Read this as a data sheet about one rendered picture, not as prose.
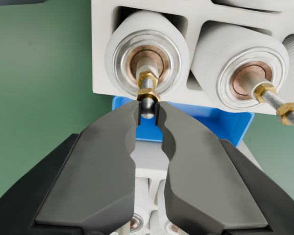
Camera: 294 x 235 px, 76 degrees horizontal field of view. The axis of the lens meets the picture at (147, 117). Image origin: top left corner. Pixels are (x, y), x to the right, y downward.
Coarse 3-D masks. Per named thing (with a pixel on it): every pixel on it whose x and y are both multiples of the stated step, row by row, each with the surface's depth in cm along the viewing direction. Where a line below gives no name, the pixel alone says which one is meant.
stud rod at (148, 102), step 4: (144, 80) 16; (148, 80) 16; (144, 84) 15; (148, 84) 15; (152, 84) 16; (144, 88) 15; (152, 88) 15; (144, 100) 13; (148, 100) 13; (152, 100) 13; (144, 104) 13; (148, 104) 12; (152, 104) 13; (144, 108) 12; (148, 108) 12; (152, 108) 12; (144, 112) 12; (148, 112) 12; (152, 112) 12; (144, 116) 13; (148, 116) 13; (152, 116) 13
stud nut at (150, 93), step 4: (148, 88) 14; (140, 92) 13; (144, 92) 13; (148, 92) 13; (152, 92) 13; (156, 92) 14; (140, 96) 13; (144, 96) 13; (148, 96) 13; (152, 96) 13; (156, 96) 13; (140, 100) 13; (156, 100) 13; (160, 100) 14
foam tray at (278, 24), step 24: (96, 0) 23; (120, 0) 23; (144, 0) 23; (168, 0) 23; (192, 0) 23; (96, 24) 25; (120, 24) 34; (192, 24) 25; (240, 24) 25; (264, 24) 25; (288, 24) 25; (96, 48) 26; (192, 48) 26; (96, 72) 28; (168, 96) 30; (192, 96) 30
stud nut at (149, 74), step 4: (140, 72) 17; (144, 72) 17; (148, 72) 16; (152, 72) 17; (140, 76) 16; (144, 76) 16; (148, 76) 16; (152, 76) 16; (156, 76) 17; (140, 80) 17; (152, 80) 17; (156, 80) 17; (140, 84) 17; (156, 84) 17; (140, 88) 17
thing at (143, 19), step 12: (144, 12) 24; (156, 12) 27; (132, 24) 19; (144, 24) 18; (156, 24) 19; (168, 24) 19; (120, 36) 19; (168, 36) 19; (180, 36) 19; (108, 48) 20; (180, 48) 20; (108, 60) 20; (108, 72) 21; (180, 84) 22; (132, 96) 23
